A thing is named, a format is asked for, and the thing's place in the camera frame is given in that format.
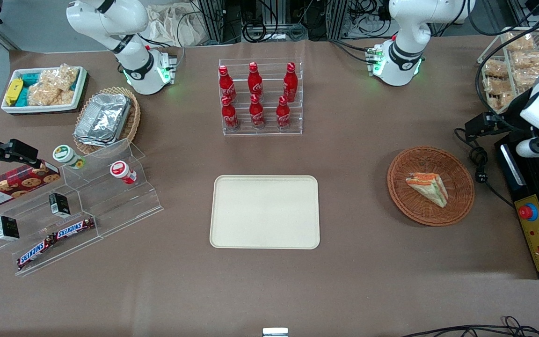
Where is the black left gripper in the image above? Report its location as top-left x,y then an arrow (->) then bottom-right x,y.
465,89 -> 539,142

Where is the wrapped triangular sandwich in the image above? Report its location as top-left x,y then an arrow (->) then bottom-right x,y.
405,172 -> 449,209

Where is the round brown wicker basket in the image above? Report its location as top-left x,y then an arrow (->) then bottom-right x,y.
387,146 -> 475,227

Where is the oval tan wicker basket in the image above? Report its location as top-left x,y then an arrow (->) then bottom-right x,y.
73,87 -> 141,155

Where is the cream rectangular serving tray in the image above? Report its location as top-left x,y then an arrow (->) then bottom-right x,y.
210,175 -> 320,250

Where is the red tartan cookie box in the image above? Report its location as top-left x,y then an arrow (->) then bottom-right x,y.
0,161 -> 61,212

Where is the clear bag of pastries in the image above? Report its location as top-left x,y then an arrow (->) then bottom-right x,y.
482,77 -> 510,95
510,50 -> 539,71
505,33 -> 535,52
512,68 -> 539,88
483,60 -> 509,78

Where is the green lid yogurt cup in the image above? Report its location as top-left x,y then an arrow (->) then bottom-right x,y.
52,144 -> 87,170

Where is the white rectangular plastic bin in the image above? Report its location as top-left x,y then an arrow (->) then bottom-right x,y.
0,66 -> 88,115

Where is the clear bag of crackers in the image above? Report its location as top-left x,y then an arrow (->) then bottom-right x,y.
49,64 -> 81,92
27,81 -> 76,107

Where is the yellow snack packet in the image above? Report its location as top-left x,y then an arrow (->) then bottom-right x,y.
5,78 -> 24,106

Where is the small black carton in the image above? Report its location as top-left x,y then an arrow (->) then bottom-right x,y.
0,215 -> 20,242
48,192 -> 72,219

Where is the clear acrylic stepped riser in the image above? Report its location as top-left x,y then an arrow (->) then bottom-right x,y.
0,166 -> 104,277
61,138 -> 164,238

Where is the silver foil container stack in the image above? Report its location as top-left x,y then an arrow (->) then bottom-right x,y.
73,93 -> 133,147

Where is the brown Snickers bar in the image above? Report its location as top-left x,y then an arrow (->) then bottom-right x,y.
53,217 -> 96,240
16,234 -> 57,271

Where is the red lid yogurt cup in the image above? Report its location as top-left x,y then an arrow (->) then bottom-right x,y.
109,160 -> 138,185

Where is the red emergency stop button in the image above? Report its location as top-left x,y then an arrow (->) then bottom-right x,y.
518,204 -> 539,222

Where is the black yellow control box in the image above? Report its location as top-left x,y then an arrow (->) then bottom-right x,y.
494,133 -> 539,280

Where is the white crumpled cloth bag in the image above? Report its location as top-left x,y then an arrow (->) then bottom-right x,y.
145,2 -> 207,47

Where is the red cola bottle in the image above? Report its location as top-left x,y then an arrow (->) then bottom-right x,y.
218,65 -> 237,103
248,62 -> 264,99
283,62 -> 299,102
249,94 -> 266,129
221,96 -> 240,131
276,95 -> 291,130

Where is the clear acrylic bottle rack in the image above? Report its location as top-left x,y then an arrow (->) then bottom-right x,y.
218,58 -> 304,137

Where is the black cable with plug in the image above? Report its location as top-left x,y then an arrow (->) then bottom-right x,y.
453,127 -> 516,209

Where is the long black looping cable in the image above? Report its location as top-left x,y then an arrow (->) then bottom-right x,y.
474,25 -> 539,118

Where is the white wire frame basket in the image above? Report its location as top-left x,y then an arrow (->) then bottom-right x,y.
477,27 -> 539,114

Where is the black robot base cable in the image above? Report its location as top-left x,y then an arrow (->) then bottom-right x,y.
329,38 -> 379,64

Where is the black floor cable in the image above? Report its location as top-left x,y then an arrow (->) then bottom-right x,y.
400,315 -> 539,337

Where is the black cable bundle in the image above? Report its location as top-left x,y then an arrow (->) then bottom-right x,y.
240,0 -> 308,41

